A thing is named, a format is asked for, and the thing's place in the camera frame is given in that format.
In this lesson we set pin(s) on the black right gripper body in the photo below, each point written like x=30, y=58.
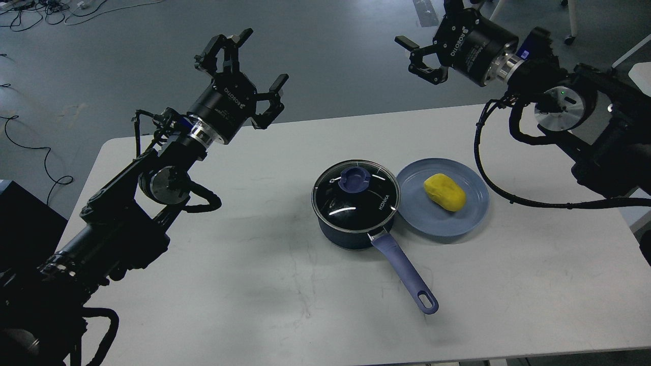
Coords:
x=472, y=45

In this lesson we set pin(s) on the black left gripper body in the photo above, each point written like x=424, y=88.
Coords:
x=225, y=105

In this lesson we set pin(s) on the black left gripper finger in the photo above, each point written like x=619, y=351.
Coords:
x=262, y=121
x=221, y=55

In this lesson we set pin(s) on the yellow potato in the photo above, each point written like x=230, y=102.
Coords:
x=445, y=192

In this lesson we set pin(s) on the glass pot lid blue knob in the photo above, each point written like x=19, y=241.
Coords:
x=356, y=196

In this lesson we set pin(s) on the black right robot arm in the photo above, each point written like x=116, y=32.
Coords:
x=601, y=123

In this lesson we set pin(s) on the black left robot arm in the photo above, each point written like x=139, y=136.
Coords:
x=44, y=295

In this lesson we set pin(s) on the white chair leg with caster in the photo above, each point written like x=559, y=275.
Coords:
x=571, y=6

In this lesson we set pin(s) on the blue round plate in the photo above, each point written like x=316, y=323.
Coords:
x=426, y=216

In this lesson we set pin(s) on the white table leg with caster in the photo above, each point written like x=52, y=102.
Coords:
x=630, y=52

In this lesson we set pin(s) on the black box left edge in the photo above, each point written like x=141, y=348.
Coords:
x=30, y=230

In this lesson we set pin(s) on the dark blue saucepan purple handle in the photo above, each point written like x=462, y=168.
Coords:
x=382, y=240

